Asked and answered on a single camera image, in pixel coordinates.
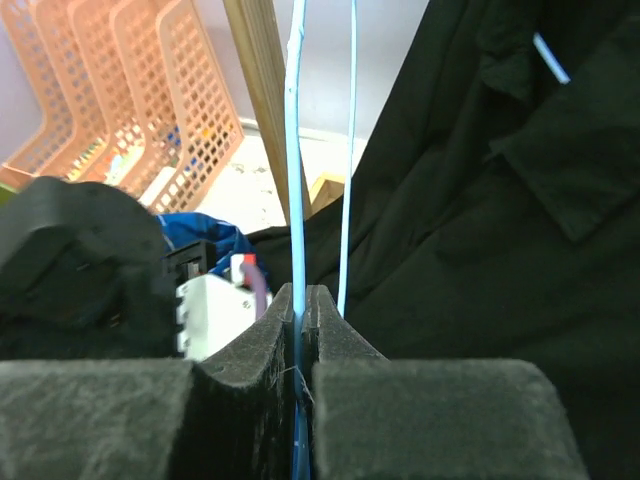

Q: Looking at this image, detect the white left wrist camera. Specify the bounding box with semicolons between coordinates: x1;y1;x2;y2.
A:
176;254;272;361

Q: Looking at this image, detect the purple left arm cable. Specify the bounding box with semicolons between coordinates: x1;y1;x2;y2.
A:
239;262;274;321

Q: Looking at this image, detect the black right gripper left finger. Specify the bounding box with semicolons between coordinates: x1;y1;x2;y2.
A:
1;286;293;479

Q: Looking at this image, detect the green plastic basin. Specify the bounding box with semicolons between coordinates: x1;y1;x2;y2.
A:
0;183;19;206

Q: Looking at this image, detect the pink mesh file organizer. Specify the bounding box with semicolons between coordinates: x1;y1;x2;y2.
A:
1;1;243;213

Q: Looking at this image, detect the blue plaid shirt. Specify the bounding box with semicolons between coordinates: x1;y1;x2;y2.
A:
156;212;256;276

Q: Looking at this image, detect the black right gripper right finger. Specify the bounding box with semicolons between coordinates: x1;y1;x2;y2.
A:
304;286;587;479

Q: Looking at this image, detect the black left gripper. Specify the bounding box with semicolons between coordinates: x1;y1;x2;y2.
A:
1;177;215;358

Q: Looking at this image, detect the light blue wire hanger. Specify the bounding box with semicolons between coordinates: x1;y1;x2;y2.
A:
284;1;358;479

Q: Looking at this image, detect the black shirt on hanger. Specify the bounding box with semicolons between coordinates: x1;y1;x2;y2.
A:
247;0;640;480

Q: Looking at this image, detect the wooden clothes rack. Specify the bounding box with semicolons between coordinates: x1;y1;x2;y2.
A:
222;0;346;226

